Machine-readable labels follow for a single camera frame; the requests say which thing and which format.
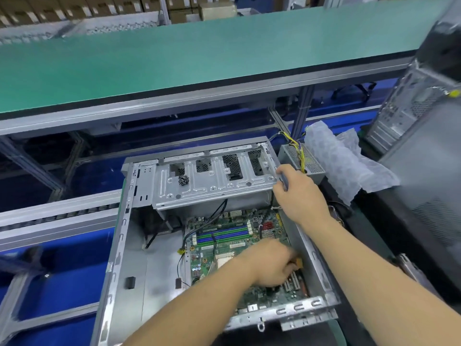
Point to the person's left hand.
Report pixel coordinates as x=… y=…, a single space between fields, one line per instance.
x=270 y=261

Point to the person's right hand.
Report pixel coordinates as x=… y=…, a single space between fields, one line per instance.
x=302 y=194

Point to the grey power supply unit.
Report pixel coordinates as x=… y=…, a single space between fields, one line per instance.
x=302 y=158

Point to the green motherboard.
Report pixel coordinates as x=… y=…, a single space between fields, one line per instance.
x=238 y=245

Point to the metal heatsink cooler fan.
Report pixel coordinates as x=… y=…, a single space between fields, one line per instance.
x=337 y=211

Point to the green RAM stick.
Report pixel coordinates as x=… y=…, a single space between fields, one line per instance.
x=223 y=234

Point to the black and silver computer case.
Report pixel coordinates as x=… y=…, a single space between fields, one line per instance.
x=144 y=284

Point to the person's left forearm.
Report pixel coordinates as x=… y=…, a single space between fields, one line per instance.
x=194 y=306

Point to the dark grey case side panel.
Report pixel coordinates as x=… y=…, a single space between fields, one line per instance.
x=428 y=183

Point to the grey computer tower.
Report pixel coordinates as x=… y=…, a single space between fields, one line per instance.
x=414 y=97

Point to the white bubble wrap bag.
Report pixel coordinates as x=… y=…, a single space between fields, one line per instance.
x=346 y=158

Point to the green conveyor belt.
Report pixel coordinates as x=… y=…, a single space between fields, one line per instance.
x=216 y=57

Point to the stack of cardboard boxes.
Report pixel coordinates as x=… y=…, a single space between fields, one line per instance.
x=72 y=7

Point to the aluminium roller conveyor rail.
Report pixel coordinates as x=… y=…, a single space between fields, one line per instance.
x=57 y=216

